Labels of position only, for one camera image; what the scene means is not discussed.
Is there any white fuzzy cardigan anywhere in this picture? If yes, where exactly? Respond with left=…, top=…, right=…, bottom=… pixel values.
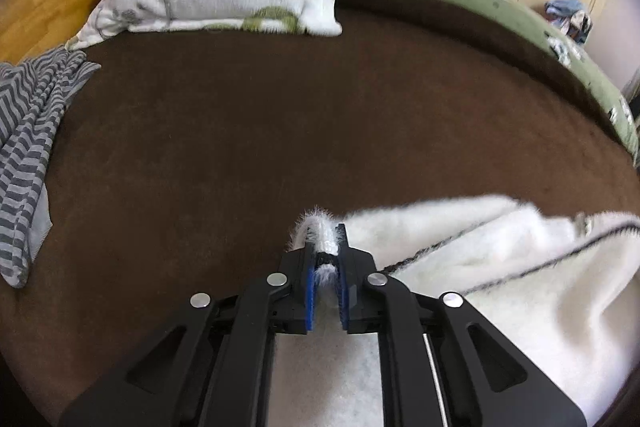
left=272, top=193, right=640, bottom=427

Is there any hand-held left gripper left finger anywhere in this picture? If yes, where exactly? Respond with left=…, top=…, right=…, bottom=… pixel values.
left=59, top=244, right=318, bottom=427

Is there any pile of clothes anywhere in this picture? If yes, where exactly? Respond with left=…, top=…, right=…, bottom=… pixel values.
left=544, top=0, right=593, bottom=44

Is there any grey striped cloth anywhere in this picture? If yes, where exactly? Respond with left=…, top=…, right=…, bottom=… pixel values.
left=0, top=47, right=102, bottom=290

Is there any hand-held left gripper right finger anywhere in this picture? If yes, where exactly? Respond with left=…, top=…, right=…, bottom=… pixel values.
left=336, top=223, right=587, bottom=427

